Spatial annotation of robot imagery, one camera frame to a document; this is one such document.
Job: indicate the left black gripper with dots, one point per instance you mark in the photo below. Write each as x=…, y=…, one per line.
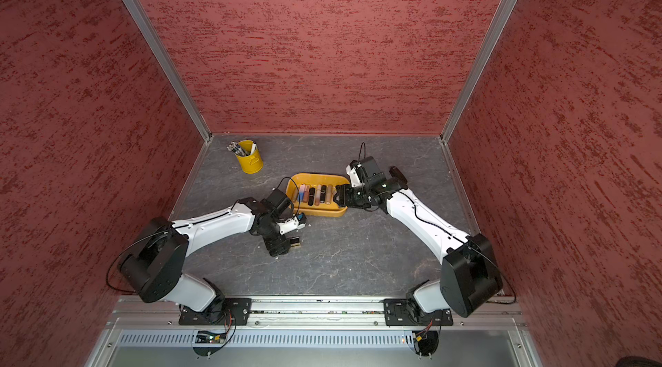
x=277, y=246

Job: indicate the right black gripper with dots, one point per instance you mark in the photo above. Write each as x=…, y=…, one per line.
x=346, y=197

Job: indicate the beige lipstick tube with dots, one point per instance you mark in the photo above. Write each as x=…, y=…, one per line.
x=329, y=194

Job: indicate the pink beige lip gloss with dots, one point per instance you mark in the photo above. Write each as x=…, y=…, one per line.
x=317, y=195

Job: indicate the black round lipstick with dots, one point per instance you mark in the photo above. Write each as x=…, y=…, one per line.
x=311, y=196

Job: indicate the yellow plastic storage box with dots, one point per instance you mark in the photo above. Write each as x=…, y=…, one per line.
x=314, y=179

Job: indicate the silver cap coral lip gloss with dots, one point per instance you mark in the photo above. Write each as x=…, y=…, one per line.
x=305, y=193

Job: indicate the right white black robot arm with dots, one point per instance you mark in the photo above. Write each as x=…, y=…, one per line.
x=470, y=276

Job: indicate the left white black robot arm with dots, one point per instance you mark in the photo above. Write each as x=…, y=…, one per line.
x=153, y=265

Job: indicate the black rectangular block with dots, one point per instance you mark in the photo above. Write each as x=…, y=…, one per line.
x=398, y=175

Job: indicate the yellow metal pen cup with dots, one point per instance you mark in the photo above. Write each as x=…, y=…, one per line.
x=252, y=163

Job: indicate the pens in yellow cup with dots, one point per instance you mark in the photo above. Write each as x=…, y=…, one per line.
x=237, y=149

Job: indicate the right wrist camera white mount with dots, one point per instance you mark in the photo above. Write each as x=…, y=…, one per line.
x=352, y=172

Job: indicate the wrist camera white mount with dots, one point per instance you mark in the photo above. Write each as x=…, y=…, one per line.
x=352, y=172
x=296, y=222

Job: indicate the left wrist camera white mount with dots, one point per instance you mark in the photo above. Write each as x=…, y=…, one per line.
x=296, y=222

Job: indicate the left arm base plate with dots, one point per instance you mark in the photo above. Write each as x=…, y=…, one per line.
x=231, y=311

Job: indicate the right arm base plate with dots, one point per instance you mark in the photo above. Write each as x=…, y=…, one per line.
x=406, y=313

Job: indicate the aluminium front rail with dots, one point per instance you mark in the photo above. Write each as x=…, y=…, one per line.
x=309, y=312

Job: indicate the right aluminium corner post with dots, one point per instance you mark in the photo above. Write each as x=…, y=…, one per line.
x=488, y=45

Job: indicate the aluminium corner post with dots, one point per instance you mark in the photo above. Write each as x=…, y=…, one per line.
x=159, y=51
x=488, y=45

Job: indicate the left aluminium corner post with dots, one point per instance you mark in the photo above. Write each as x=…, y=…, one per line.
x=159, y=51

